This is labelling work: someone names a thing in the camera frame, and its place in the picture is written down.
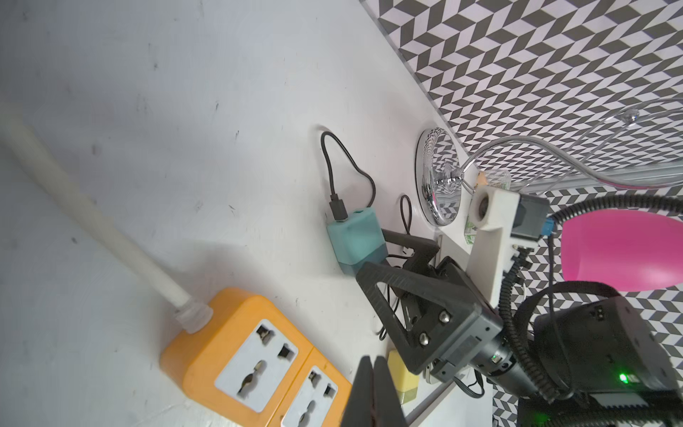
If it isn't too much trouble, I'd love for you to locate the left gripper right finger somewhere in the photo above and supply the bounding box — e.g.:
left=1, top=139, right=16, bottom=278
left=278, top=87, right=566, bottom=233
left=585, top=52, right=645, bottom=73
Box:
left=373, top=357, right=408, bottom=427

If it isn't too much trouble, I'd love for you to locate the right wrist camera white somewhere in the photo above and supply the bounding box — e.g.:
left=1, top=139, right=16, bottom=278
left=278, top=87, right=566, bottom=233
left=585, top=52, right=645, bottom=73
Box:
left=466, top=186, right=551, bottom=308

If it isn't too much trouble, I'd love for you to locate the orange power strip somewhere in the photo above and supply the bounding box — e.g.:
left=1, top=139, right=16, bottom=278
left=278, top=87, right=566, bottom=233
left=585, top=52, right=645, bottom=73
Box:
left=160, top=288, right=351, bottom=426

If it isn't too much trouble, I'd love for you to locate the white cord of orange strip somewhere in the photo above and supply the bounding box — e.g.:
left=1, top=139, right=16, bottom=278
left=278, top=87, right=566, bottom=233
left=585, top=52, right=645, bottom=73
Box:
left=0, top=95, right=215, bottom=336

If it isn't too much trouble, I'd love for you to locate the pink wine glass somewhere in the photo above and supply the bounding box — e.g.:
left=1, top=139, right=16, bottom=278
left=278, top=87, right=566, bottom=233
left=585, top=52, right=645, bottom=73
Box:
left=560, top=210, right=682, bottom=292

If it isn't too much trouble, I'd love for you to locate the yellow charger adapter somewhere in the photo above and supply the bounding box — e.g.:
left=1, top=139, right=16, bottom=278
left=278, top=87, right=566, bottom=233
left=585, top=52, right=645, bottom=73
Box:
left=387, top=349, right=419, bottom=405

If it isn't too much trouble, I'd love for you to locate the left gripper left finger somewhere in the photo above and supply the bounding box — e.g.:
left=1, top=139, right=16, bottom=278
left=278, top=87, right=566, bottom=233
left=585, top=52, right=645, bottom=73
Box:
left=340, top=356, right=375, bottom=427

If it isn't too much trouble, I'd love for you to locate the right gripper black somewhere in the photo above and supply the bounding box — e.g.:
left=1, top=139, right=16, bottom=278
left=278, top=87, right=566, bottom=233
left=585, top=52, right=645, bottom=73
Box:
left=356, top=229, right=502, bottom=381

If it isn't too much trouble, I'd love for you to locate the teal charger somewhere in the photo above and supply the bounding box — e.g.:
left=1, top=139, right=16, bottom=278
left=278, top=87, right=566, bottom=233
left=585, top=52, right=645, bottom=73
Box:
left=327, top=207, right=389, bottom=277

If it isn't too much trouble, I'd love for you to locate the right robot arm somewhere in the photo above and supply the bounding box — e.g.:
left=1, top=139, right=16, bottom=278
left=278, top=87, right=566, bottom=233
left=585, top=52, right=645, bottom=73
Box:
left=357, top=188, right=682, bottom=426

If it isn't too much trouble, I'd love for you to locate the metal glass rack stand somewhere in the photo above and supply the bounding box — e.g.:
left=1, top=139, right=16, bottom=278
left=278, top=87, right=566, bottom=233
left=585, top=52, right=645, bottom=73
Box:
left=413, top=95, right=683, bottom=228

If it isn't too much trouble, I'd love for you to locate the black charger cable to grey laptop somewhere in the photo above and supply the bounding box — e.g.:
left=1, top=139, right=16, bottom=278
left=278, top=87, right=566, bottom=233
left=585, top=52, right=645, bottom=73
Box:
left=319, top=131, right=378, bottom=222

